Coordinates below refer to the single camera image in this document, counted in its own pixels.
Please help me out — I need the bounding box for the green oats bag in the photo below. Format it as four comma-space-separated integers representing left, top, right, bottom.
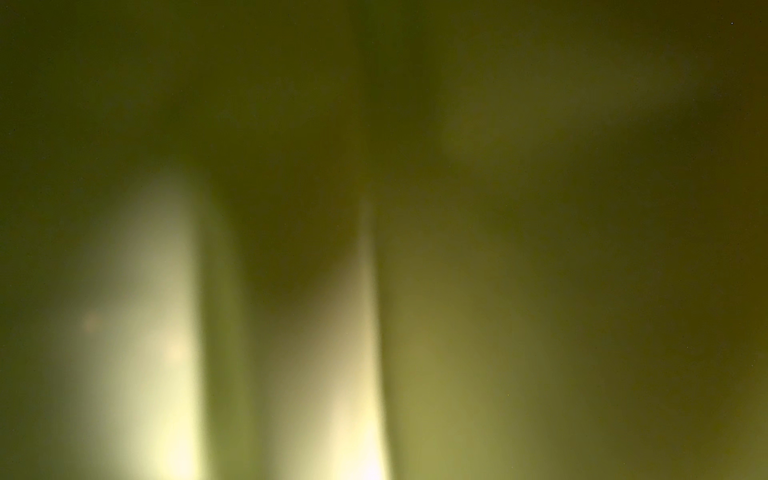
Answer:
1, 1, 767, 479

